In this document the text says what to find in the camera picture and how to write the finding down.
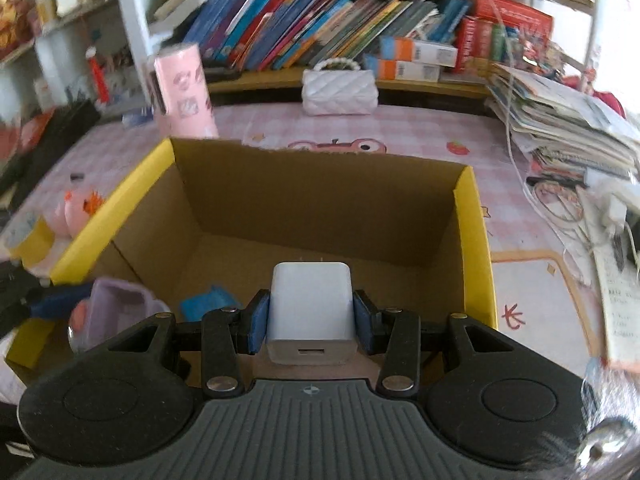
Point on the yellow cardboard box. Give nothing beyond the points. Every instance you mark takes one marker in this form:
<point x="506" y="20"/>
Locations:
<point x="195" y="213"/>

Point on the stack of papers and magazines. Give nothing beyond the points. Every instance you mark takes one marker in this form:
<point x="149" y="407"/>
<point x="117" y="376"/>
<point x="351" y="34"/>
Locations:
<point x="563" y="133"/>

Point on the orange white carton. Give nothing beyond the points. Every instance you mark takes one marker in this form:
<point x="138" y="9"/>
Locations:
<point x="400" y="70"/>
<point x="418" y="51"/>

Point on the pink plush chick toy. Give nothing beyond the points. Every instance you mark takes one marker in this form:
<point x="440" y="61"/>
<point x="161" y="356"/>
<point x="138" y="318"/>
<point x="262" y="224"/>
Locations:
<point x="73" y="211"/>

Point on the row of leaning books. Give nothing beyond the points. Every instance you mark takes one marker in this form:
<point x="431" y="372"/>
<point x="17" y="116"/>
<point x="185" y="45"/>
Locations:
<point x="257" y="35"/>

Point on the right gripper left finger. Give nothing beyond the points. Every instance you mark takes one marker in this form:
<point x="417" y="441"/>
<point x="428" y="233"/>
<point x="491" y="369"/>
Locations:
<point x="228" y="333"/>

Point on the lower orange white carton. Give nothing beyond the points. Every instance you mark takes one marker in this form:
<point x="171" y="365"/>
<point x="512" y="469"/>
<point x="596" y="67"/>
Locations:
<point x="400" y="70"/>

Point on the white quilted handbag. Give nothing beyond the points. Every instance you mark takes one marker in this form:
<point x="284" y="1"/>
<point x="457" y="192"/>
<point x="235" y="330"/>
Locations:
<point x="339" y="86"/>

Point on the red white figurine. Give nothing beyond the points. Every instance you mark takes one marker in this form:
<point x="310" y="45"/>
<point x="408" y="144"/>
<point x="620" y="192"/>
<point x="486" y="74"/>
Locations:
<point x="97" y="76"/>

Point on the pink cylindrical container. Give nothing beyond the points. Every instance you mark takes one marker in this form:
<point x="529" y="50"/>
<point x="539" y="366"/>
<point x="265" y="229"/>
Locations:
<point x="181" y="102"/>

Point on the black box on desk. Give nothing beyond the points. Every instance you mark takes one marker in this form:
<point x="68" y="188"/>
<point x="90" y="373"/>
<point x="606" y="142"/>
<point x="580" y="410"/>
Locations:
<point x="62" y="128"/>

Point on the upper orange white carton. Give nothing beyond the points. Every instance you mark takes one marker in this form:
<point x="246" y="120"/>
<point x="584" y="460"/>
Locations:
<point x="418" y="51"/>

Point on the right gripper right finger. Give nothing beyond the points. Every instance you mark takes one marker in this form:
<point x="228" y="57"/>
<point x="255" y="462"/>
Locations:
<point x="394" y="334"/>

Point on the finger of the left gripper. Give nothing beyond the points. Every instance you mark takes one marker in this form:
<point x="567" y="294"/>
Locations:
<point x="24" y="296"/>

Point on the blue toy in box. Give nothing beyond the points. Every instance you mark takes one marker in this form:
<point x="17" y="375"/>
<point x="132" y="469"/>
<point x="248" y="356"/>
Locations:
<point x="194" y="308"/>

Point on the red thick books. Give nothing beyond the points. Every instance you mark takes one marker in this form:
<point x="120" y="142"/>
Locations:
<point x="501" y="32"/>

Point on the white charger cube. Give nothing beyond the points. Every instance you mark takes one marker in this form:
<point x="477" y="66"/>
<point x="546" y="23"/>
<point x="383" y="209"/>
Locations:
<point x="311" y="318"/>

